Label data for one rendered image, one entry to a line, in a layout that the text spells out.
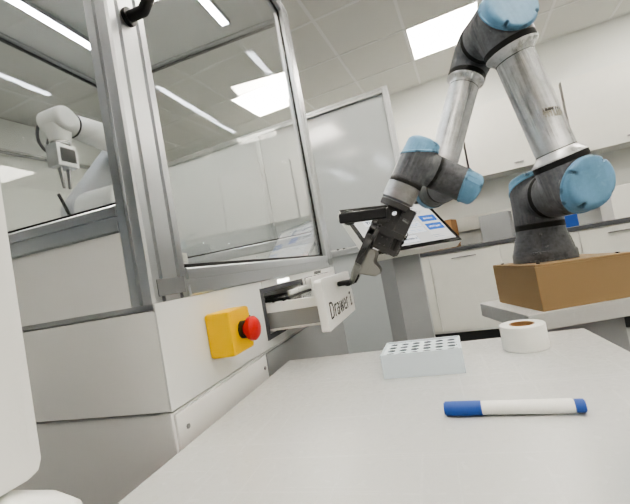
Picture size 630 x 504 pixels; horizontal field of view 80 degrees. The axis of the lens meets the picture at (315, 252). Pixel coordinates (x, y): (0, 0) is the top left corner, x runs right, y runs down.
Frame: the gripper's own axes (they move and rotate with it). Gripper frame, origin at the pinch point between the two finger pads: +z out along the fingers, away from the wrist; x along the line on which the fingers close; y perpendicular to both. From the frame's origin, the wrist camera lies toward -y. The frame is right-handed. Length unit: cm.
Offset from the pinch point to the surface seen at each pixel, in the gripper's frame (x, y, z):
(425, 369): -29.2, 20.0, 3.8
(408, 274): 94, 11, 2
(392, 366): -29.0, 15.5, 5.9
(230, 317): -36.0, -10.1, 8.9
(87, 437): -47, -19, 31
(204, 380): -39.0, -8.8, 18.5
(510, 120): 317, 33, -158
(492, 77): 353, 0, -207
